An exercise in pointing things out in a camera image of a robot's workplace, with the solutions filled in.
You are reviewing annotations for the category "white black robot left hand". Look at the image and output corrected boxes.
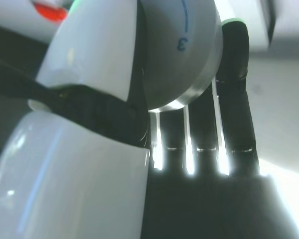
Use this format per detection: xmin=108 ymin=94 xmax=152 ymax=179
xmin=0 ymin=0 xmax=299 ymax=239

